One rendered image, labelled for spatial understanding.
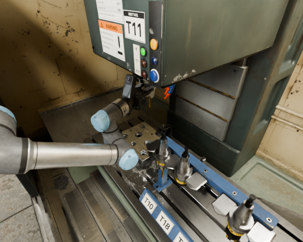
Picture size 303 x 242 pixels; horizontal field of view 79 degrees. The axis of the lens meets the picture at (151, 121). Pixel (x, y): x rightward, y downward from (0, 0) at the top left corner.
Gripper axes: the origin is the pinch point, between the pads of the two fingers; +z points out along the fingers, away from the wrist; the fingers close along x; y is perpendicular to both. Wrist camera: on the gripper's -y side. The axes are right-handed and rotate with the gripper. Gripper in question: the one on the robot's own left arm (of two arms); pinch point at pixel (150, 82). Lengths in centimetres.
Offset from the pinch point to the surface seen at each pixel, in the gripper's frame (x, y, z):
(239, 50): 35.7, -19.0, 6.2
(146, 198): 18, 41, -32
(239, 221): 54, 12, -35
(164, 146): 23.9, 9.1, -25.1
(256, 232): 59, 14, -34
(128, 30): 11.6, -29.5, -24.2
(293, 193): 85, 82, 45
